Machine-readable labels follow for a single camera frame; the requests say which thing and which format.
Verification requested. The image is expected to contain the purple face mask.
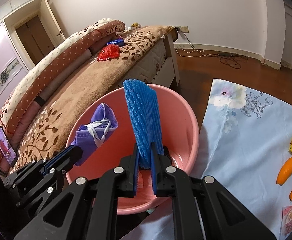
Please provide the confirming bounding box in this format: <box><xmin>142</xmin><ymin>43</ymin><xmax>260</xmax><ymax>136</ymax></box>
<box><xmin>71</xmin><ymin>103</ymin><xmax>119</xmax><ymax>166</ymax></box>

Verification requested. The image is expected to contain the folded polka dot quilt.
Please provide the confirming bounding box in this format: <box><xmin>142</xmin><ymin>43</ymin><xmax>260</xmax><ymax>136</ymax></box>
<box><xmin>0</xmin><ymin>18</ymin><xmax>125</xmax><ymax>139</ymax></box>

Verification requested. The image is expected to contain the wooden door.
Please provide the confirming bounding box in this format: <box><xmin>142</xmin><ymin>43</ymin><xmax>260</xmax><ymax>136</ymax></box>
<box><xmin>16</xmin><ymin>16</ymin><xmax>55</xmax><ymax>65</ymax></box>

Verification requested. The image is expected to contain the pink plastic bucket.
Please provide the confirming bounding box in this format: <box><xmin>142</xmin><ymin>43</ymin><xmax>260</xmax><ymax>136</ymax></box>
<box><xmin>66</xmin><ymin>85</ymin><xmax>199</xmax><ymax>215</ymax></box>

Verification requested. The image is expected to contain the blue foam fruit net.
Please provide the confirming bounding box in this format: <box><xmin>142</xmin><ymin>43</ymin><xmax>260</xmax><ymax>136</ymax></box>
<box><xmin>122</xmin><ymin>79</ymin><xmax>164</xmax><ymax>170</ymax></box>

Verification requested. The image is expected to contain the wooden bed frame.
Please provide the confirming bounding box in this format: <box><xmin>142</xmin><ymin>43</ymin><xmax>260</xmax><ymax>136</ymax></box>
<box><xmin>119</xmin><ymin>28</ymin><xmax>180</xmax><ymax>89</ymax></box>

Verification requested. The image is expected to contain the light blue floral sheet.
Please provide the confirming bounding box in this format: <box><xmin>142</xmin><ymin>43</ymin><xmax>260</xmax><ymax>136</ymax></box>
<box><xmin>191</xmin><ymin>79</ymin><xmax>292</xmax><ymax>239</ymax></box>

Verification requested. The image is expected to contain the black cable on floor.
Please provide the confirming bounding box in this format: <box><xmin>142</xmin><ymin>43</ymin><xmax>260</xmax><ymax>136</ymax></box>
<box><xmin>176</xmin><ymin>29</ymin><xmax>249</xmax><ymax>70</ymax></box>

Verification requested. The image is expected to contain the brown leaf pattern blanket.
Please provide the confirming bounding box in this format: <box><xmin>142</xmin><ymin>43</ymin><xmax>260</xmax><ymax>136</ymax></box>
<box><xmin>0</xmin><ymin>25</ymin><xmax>174</xmax><ymax>173</ymax></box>

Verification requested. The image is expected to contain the red white wrapper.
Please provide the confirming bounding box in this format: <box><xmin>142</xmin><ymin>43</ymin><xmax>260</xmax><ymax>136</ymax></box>
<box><xmin>281</xmin><ymin>205</ymin><xmax>292</xmax><ymax>237</ymax></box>

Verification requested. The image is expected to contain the wall power socket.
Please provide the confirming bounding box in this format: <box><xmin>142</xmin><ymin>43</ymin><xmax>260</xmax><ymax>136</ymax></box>
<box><xmin>175</xmin><ymin>26</ymin><xmax>189</xmax><ymax>34</ymax></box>

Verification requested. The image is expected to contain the blue package on bed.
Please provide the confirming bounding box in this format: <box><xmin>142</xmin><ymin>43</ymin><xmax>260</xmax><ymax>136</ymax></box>
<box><xmin>107</xmin><ymin>38</ymin><xmax>125</xmax><ymax>47</ymax></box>

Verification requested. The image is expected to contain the red plastic bag on bed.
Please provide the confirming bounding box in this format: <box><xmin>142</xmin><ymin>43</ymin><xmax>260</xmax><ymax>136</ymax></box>
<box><xmin>97</xmin><ymin>44</ymin><xmax>120</xmax><ymax>61</ymax></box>

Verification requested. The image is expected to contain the smartphone on bed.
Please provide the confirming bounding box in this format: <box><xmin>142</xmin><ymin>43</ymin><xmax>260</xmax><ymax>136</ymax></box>
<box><xmin>0</xmin><ymin>127</ymin><xmax>18</xmax><ymax>167</ymax></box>

